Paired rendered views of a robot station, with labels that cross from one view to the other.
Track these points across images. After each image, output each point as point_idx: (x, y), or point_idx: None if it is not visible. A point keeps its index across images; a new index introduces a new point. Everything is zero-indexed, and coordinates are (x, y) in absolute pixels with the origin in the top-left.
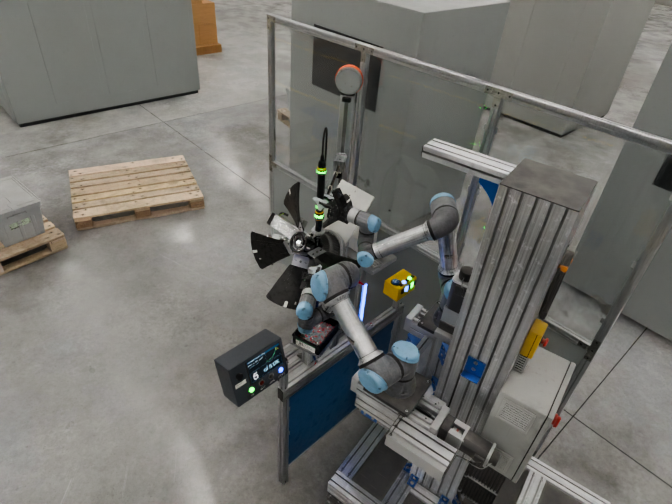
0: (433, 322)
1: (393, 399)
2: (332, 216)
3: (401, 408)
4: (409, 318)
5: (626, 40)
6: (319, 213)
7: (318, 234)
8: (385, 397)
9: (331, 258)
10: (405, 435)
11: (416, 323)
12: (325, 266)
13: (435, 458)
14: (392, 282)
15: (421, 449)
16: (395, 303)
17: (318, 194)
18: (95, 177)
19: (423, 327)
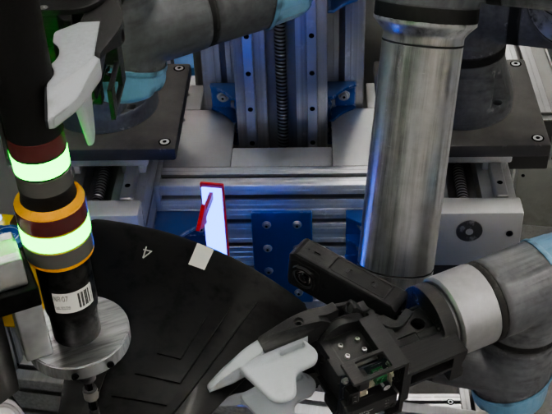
0: (139, 123)
1: (513, 89)
2: (118, 66)
3: (520, 71)
4: (137, 205)
5: None
6: (77, 184)
7: (121, 310)
8: (526, 102)
9: (121, 365)
10: (539, 95)
11: (137, 196)
12: (202, 361)
13: (531, 50)
14: (20, 246)
15: (537, 70)
16: (14, 341)
17: (46, 43)
18: None
19: (178, 138)
